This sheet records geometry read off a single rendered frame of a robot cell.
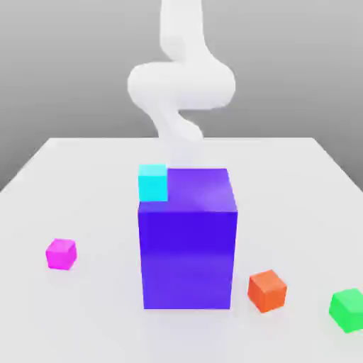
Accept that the large purple box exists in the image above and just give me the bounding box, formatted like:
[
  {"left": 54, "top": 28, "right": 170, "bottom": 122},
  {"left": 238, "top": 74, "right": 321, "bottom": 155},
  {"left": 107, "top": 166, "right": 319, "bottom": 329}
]
[{"left": 137, "top": 167, "right": 238, "bottom": 311}]

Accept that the small green cube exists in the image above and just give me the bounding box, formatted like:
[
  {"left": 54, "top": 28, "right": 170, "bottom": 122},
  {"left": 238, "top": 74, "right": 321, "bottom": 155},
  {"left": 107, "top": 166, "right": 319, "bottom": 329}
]
[{"left": 328, "top": 287, "right": 363, "bottom": 335}]

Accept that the small orange cube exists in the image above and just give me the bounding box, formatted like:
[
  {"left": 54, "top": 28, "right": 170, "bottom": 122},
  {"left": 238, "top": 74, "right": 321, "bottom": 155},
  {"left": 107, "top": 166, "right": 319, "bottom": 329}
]
[{"left": 247, "top": 269, "right": 288, "bottom": 314}]

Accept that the small cyan cube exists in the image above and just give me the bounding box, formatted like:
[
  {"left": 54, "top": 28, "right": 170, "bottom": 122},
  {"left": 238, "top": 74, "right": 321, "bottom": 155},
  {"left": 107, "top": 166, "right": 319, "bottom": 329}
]
[{"left": 138, "top": 163, "right": 169, "bottom": 203}]

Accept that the small magenta cube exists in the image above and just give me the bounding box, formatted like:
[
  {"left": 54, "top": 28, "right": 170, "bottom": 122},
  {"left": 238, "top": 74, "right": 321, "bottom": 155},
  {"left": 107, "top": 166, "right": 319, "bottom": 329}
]
[{"left": 45, "top": 238, "right": 78, "bottom": 272}]

